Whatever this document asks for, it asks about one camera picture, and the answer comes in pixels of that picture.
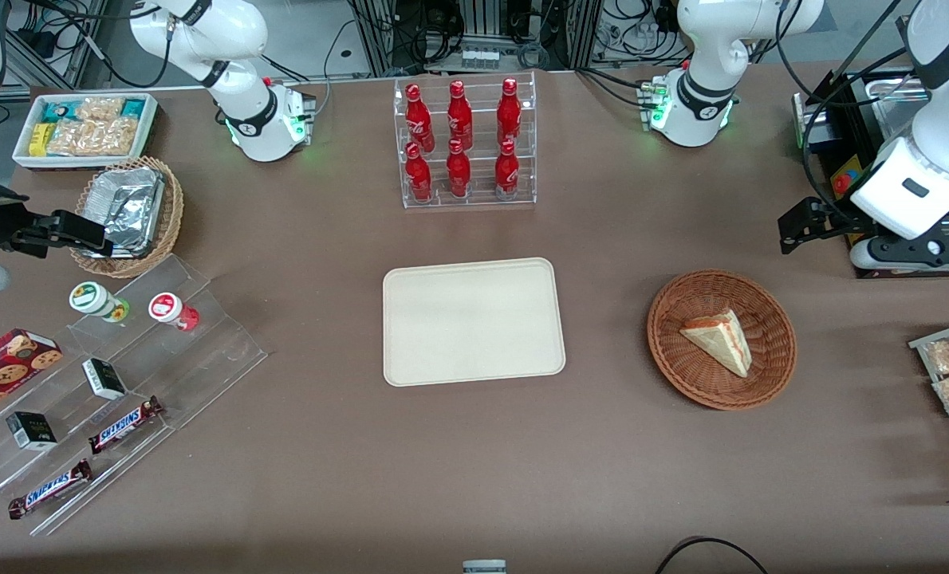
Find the triangular sandwich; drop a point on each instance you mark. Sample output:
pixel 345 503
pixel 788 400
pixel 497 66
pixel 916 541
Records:
pixel 718 343

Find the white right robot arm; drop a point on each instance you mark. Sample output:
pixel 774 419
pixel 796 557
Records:
pixel 235 32

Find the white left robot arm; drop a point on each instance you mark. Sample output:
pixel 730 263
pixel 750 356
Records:
pixel 714 48

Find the light oval wicker basket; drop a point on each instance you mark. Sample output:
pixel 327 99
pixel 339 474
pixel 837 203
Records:
pixel 173 215

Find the brown round wicker basket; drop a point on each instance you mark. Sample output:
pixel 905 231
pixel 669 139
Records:
pixel 682 367

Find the beige plastic tray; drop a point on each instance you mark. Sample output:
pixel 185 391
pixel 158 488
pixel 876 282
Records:
pixel 474 323

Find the silver foil containers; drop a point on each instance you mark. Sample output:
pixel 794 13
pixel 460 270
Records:
pixel 127 203

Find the green lid cup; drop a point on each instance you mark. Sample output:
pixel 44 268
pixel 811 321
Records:
pixel 92 299

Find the steel warmer pan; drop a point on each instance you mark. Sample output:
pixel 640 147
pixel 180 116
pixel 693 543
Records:
pixel 897 104

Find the yellow snack packet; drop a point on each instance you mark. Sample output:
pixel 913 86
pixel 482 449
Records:
pixel 39 139

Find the large clear cracker bag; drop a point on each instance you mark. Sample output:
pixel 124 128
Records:
pixel 96 137

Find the black food warmer machine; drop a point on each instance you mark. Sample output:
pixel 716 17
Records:
pixel 833 119

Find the red lid cup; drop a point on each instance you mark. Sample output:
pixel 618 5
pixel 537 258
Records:
pixel 167 308

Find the teal snack packet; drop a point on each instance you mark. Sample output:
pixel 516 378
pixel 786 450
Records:
pixel 133 108
pixel 61 112

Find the small clear cracker bag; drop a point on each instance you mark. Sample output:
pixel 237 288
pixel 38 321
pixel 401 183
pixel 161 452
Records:
pixel 100 108

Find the white snack bin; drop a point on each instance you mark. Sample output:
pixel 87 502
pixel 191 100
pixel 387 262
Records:
pixel 151 119

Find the red cookie box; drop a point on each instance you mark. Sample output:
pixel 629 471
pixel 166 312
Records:
pixel 4 371

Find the small black box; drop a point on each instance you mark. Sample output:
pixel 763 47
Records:
pixel 104 379
pixel 32 430

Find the clear acrylic stepped display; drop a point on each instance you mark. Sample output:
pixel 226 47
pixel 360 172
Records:
pixel 203 351

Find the brown Snickers bar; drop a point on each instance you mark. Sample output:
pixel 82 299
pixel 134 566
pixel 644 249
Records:
pixel 48 488
pixel 124 425

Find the red cola bottle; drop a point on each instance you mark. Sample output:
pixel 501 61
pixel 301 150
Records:
pixel 459 115
pixel 419 119
pixel 506 174
pixel 458 174
pixel 509 112
pixel 419 177

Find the clear acrylic bottle rack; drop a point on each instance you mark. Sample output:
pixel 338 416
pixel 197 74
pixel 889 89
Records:
pixel 482 203

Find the white power strip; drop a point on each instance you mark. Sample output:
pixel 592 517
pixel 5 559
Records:
pixel 480 57

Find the grey device at edge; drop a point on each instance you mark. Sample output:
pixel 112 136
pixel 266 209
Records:
pixel 484 567

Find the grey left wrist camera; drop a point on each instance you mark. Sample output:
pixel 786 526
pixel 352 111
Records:
pixel 905 253

